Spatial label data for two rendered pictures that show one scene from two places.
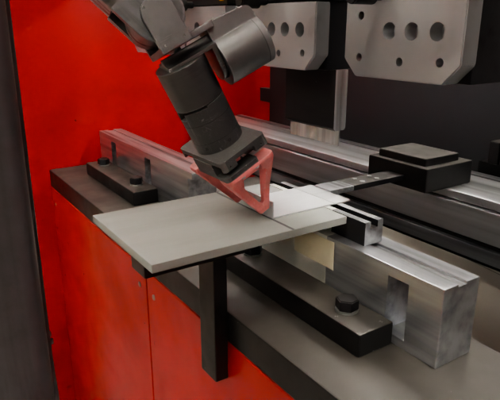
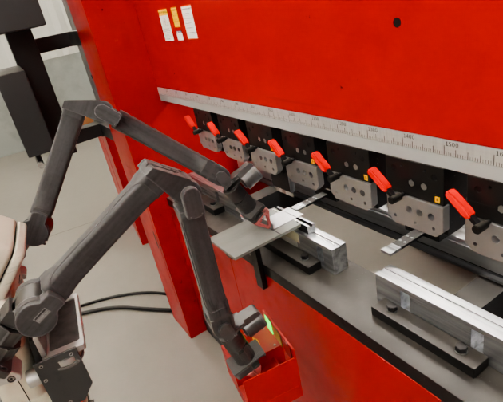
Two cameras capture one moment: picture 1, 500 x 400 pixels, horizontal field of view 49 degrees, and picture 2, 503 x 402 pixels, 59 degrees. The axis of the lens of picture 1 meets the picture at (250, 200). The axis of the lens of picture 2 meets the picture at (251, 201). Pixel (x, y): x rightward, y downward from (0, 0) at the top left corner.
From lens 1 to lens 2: 0.84 m
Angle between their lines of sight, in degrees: 9
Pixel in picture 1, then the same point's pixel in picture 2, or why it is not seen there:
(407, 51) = (304, 178)
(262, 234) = (269, 238)
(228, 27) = (244, 172)
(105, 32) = (180, 124)
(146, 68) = not seen: hidden behind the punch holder
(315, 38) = (276, 165)
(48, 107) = not seen: hidden behind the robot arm
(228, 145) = (252, 210)
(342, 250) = (301, 236)
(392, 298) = (319, 252)
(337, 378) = (301, 283)
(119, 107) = not seen: hidden behind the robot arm
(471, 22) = (318, 174)
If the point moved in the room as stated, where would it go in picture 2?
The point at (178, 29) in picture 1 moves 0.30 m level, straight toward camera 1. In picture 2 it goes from (228, 180) to (237, 226)
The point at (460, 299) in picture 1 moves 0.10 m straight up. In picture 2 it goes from (339, 251) to (335, 223)
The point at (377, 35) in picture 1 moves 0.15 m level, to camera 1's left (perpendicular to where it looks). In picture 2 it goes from (295, 171) to (246, 179)
